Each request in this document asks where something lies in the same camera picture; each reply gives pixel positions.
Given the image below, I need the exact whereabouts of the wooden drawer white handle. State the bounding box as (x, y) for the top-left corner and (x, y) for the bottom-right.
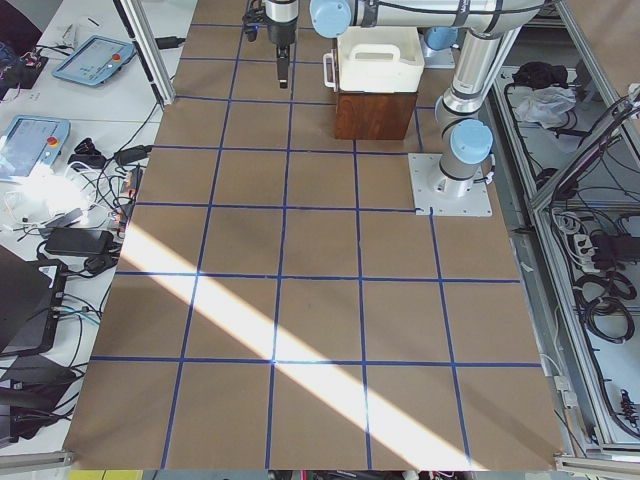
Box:
(322, 49), (338, 92)

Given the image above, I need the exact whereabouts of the black power brick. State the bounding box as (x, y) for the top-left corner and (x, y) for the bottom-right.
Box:
(44, 228), (114, 257)

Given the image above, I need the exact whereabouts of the black laptop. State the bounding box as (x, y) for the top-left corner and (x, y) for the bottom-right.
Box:
(1, 248), (68, 357)

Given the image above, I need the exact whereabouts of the blue teach pendant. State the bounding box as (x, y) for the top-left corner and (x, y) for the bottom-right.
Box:
(52, 35), (136, 87)
(1, 115), (71, 182)

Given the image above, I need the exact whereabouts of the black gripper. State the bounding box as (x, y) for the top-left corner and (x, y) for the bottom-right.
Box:
(242, 3), (298, 89)

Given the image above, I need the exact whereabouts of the blue teach pendant near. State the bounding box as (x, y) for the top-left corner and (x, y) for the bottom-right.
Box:
(1, 115), (71, 182)

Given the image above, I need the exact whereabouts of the white crumpled cloth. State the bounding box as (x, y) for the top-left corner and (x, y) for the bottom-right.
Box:
(514, 86), (576, 129)

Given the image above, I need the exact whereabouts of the white plastic tray box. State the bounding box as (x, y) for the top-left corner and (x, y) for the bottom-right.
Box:
(337, 26), (424, 93)

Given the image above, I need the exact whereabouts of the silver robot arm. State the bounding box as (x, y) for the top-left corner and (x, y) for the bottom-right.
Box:
(242, 1), (555, 141)

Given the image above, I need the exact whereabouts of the blue teach pendant far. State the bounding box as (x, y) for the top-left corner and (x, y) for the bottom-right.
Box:
(52, 35), (136, 87)

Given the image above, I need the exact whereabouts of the dark brown wooden cabinet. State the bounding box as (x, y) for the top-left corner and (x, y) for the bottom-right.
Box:
(334, 91), (418, 140)

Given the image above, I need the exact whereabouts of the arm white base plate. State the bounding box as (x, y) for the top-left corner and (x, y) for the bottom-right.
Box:
(408, 153), (493, 217)

